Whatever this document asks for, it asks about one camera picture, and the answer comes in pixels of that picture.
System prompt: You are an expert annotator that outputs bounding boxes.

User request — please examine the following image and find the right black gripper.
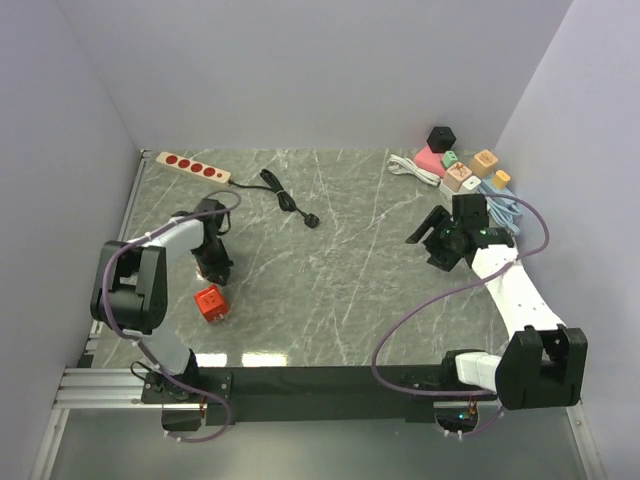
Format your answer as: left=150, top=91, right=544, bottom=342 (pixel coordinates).
left=405, top=205, right=462, bottom=273

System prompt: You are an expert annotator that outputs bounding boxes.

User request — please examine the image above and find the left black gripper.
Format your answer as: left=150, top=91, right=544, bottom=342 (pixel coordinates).
left=192, top=239, right=233, bottom=285

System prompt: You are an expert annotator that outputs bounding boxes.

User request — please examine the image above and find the red cube plug adapter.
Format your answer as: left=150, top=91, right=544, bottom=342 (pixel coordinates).
left=194, top=285, right=230, bottom=323

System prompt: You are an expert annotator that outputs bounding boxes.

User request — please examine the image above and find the beige red power strip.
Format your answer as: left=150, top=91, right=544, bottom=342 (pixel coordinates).
left=155, top=152, right=231, bottom=185

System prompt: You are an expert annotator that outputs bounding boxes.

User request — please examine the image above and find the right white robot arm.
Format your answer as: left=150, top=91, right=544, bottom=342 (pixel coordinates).
left=407, top=194, right=588, bottom=410

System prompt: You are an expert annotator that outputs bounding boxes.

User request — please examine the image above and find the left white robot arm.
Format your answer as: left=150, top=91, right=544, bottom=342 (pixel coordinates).
left=90, top=197, right=233, bottom=402

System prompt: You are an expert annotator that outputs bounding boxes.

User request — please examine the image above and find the white charger plug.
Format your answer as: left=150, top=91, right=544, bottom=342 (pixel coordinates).
left=459, top=175, right=481, bottom=194

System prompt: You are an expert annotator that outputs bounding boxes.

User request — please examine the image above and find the green plug adapter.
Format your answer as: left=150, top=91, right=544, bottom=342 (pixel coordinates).
left=441, top=150, right=459, bottom=169

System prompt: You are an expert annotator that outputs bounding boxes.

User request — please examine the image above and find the yellow plug adapter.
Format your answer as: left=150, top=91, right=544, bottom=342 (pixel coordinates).
left=492, top=170, right=511, bottom=190

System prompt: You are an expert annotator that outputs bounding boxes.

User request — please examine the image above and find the white usb power strip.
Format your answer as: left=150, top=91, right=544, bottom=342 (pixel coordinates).
left=439, top=181, right=466, bottom=200

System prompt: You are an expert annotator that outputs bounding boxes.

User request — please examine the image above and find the beige pink cube adapter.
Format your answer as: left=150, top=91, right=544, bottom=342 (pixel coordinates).
left=442, top=162, right=473, bottom=192

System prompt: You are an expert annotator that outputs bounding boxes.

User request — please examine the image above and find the pink power strip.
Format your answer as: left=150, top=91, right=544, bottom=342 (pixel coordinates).
left=413, top=146, right=445, bottom=177

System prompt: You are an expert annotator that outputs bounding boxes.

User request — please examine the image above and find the blue power strip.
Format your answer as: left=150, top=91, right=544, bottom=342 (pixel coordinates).
left=479, top=176, right=522, bottom=236

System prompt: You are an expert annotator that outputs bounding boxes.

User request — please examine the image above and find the orange cube adapter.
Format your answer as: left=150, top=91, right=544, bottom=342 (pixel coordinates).
left=469, top=149, right=498, bottom=179

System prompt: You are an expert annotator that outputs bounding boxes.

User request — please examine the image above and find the black cube adapter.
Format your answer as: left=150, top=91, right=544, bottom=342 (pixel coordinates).
left=426, top=126, right=456, bottom=153

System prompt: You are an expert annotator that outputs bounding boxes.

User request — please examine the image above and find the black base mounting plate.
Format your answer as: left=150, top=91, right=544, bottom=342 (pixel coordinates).
left=140, top=365, right=501, bottom=432

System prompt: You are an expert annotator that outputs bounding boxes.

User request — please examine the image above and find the white coiled cord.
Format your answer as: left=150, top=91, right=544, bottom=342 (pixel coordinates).
left=387, top=153, right=443, bottom=187

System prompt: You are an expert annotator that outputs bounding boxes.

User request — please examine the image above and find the black power strip cord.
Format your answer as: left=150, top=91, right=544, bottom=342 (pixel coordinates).
left=228, top=168, right=323, bottom=230

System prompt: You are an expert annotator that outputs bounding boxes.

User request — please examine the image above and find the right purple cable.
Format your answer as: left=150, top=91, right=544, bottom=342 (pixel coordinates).
left=371, top=193, right=551, bottom=439

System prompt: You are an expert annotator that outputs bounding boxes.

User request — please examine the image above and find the aluminium rail frame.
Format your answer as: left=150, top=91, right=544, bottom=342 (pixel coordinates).
left=29, top=147, right=601, bottom=480

